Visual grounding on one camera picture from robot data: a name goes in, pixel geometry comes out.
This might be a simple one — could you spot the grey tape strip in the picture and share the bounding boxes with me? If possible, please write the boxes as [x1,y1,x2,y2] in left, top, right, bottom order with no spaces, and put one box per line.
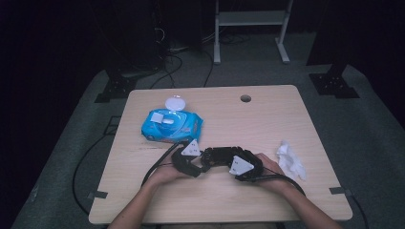
[87,190,109,200]
[329,187,353,197]

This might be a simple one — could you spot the person's right hand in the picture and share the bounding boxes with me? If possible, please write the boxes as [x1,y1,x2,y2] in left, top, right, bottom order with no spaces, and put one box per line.
[254,153,296,194]

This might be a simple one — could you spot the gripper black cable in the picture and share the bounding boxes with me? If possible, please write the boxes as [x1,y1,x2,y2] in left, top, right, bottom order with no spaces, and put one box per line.
[235,173,307,198]
[140,142,181,187]

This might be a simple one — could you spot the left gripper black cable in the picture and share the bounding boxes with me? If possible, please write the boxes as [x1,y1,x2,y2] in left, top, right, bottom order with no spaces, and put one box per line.
[140,142,181,187]

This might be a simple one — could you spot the white metal stand frame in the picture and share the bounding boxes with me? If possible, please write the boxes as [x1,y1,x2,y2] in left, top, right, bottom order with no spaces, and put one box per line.
[213,0,295,66]

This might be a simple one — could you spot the blue toy car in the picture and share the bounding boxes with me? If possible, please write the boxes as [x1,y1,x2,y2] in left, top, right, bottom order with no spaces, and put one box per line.
[202,145,245,168]

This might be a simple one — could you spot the person's left hand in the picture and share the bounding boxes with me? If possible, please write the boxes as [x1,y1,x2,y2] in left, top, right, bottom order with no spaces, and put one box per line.
[142,161,187,192]

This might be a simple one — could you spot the black floor cable loop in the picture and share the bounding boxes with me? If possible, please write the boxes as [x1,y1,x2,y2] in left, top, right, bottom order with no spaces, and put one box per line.
[72,133,113,217]

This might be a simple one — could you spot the blue wet wipes pack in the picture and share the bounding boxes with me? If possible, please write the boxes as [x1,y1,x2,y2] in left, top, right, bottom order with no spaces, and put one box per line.
[140,94,204,145]

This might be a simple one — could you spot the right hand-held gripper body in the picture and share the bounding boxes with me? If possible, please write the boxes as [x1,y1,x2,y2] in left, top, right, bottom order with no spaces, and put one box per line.
[228,152,265,182]

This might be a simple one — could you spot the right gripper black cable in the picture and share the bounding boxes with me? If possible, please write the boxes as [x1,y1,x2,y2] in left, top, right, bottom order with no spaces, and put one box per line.
[235,173,307,198]

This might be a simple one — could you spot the thin black floor cable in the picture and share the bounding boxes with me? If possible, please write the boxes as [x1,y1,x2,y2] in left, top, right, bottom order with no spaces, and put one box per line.
[202,48,215,88]

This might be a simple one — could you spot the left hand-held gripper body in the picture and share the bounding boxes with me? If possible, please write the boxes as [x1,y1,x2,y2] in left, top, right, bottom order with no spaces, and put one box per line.
[171,138,203,176]

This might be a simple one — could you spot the black stand base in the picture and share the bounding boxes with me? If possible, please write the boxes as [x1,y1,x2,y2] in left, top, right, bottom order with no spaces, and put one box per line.
[309,63,361,100]
[94,73,139,104]

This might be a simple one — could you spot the tangled black floor cables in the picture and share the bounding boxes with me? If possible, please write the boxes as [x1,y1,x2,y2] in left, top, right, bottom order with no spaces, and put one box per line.
[148,27,184,91]

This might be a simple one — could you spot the white wet wipe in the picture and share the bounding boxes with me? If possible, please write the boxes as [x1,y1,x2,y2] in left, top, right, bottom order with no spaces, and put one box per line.
[275,139,308,182]

